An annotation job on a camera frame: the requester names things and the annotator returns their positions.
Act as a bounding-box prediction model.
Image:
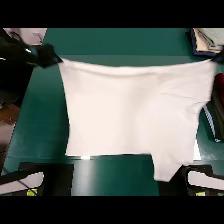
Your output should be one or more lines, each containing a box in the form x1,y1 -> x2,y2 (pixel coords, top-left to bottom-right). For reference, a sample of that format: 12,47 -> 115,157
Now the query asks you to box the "white T-shirt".
58,58 -> 218,183

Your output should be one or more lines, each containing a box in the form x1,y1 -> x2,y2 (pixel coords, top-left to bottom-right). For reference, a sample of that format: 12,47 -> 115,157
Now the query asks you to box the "red garment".
213,72 -> 224,103

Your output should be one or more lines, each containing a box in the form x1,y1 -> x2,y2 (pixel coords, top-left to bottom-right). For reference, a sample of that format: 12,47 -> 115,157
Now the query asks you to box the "beige garment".
194,28 -> 218,52

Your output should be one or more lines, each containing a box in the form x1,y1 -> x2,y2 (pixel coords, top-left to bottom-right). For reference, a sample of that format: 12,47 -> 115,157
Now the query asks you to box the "pale grey garment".
201,28 -> 224,48

